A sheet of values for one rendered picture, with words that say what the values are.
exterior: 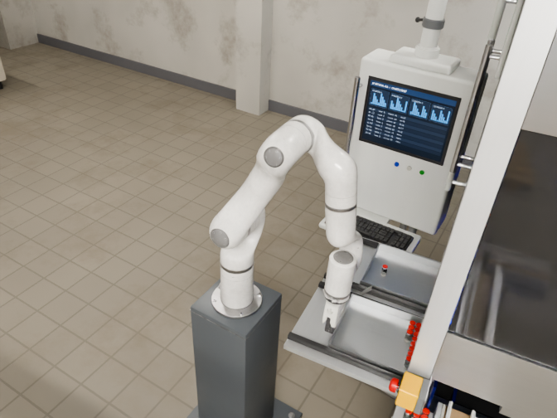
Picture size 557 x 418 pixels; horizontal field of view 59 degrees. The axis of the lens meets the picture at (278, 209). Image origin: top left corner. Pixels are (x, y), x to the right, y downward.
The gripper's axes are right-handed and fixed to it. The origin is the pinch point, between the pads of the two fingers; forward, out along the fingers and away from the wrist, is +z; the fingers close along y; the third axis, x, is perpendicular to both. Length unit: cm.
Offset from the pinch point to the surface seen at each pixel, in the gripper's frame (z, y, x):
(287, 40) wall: 17, 340, 172
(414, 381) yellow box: -11.5, -16.9, -30.1
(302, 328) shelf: 4.4, -1.3, 9.5
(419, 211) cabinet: 1, 87, -12
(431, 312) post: -34.4, -12.5, -28.5
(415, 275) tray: 3.7, 45.0, -20.2
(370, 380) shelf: 3.9, -10.7, -18.4
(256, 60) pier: 38, 322, 197
